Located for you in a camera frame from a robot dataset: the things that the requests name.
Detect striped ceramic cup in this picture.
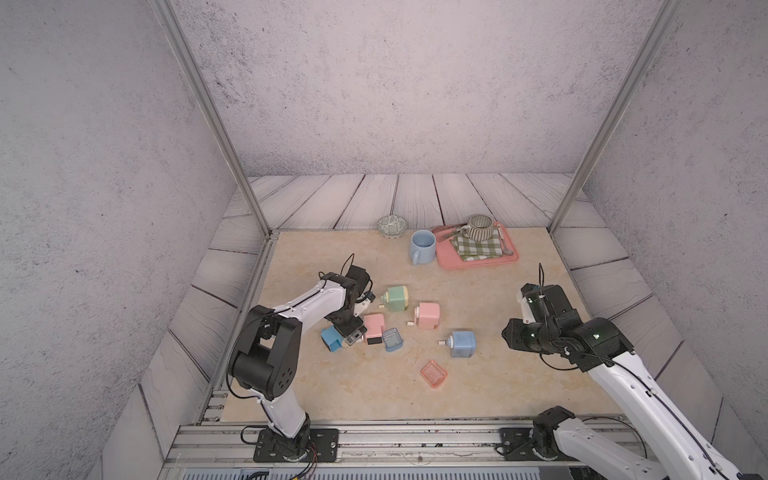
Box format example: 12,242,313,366
459,214,495,242

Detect pink pencil sharpener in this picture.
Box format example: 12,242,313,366
363,313,386,345
407,302,441,330

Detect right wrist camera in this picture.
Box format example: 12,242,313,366
517,283,572,324

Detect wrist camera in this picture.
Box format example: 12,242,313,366
517,283,572,324
346,265,376,316

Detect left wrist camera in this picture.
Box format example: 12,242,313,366
346,265,376,316

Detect green yellow pencil sharpener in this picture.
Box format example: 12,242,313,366
379,285,409,312

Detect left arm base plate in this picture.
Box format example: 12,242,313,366
253,428,340,463

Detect red transparent tray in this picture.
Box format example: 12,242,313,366
420,360,448,388

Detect green checkered cloth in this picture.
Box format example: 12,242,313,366
449,229,504,262

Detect pink serving tray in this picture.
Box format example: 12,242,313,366
431,221,519,270

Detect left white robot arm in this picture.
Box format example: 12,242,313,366
227,266,372,447

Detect blue transparent tray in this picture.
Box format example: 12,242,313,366
382,328,404,352

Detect patterned ceramic bowl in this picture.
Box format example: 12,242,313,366
377,214,408,239

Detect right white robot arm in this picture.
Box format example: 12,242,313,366
502,318,746,479

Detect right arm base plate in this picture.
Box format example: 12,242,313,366
494,427,577,462

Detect light blue mug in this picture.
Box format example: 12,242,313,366
409,230,437,266

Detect blue pencil sharpener round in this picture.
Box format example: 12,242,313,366
321,326,345,352

